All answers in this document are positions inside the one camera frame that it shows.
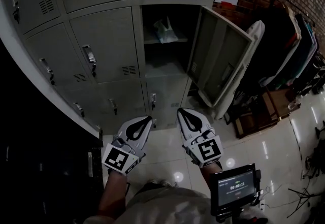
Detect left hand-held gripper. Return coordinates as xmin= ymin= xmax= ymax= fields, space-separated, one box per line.
xmin=102 ymin=115 xmax=153 ymax=175

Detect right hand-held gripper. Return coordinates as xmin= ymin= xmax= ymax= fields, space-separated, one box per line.
xmin=177 ymin=107 xmax=223 ymax=168

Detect grey metal locker cabinet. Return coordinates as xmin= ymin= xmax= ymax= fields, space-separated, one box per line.
xmin=0 ymin=0 xmax=221 ymax=140

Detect clear plastic bag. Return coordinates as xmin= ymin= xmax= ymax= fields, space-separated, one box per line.
xmin=153 ymin=16 xmax=179 ymax=44

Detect person's left forearm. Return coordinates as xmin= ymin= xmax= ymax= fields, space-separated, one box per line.
xmin=97 ymin=170 xmax=128 ymax=217

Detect person's right forearm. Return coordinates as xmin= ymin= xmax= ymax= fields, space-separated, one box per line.
xmin=199 ymin=162 xmax=223 ymax=188

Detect grey locker door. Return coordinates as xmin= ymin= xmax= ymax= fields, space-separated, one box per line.
xmin=186 ymin=5 xmax=254 ymax=107

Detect black mounted screen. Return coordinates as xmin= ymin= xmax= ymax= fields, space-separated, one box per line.
xmin=210 ymin=163 xmax=263 ymax=221

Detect brown wooden stool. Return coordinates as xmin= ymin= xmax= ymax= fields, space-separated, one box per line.
xmin=233 ymin=87 xmax=301 ymax=140

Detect person's white shirt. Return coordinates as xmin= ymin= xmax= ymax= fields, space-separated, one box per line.
xmin=83 ymin=184 xmax=268 ymax=224

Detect clear plastic bottle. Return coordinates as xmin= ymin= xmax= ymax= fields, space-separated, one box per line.
xmin=287 ymin=98 xmax=301 ymax=111

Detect black chair base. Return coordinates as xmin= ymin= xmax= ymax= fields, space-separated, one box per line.
xmin=314 ymin=120 xmax=325 ymax=140

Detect clothes rack with garments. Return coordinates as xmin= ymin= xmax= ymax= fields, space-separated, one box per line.
xmin=258 ymin=0 xmax=319 ymax=89

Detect black tripod stand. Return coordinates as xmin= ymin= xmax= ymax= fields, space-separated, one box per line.
xmin=287 ymin=181 xmax=323 ymax=219

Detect black metal shelf rack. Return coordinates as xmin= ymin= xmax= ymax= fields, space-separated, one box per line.
xmin=299 ymin=52 xmax=325 ymax=96

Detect black tangled cables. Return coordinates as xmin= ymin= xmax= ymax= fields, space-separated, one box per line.
xmin=302 ymin=139 xmax=325 ymax=180

